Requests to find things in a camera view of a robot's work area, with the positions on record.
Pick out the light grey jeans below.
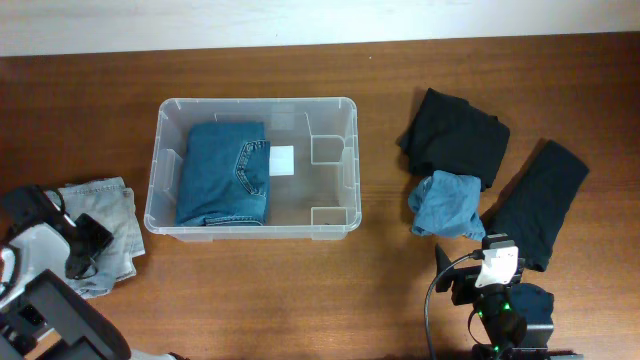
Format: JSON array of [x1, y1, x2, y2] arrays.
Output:
[[46, 177, 145, 299]]

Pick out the dark green garment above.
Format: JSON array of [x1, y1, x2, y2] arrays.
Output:
[[486, 140, 589, 272]]

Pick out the clear plastic storage bin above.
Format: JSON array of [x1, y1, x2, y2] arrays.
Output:
[[143, 97, 362, 242]]

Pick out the dark blue jeans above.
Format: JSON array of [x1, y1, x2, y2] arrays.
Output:
[[175, 122, 271, 227]]

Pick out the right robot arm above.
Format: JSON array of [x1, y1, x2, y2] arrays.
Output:
[[435, 264, 584, 360]]

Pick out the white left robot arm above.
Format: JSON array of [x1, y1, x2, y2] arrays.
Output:
[[1, 184, 436, 359]]

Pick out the light blue crumpled cloth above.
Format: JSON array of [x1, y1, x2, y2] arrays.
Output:
[[408, 170, 486, 241]]

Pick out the black folded garment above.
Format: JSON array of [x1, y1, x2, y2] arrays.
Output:
[[398, 88, 510, 190]]

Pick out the white label in bin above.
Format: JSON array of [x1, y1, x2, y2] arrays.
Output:
[[269, 145, 295, 177]]

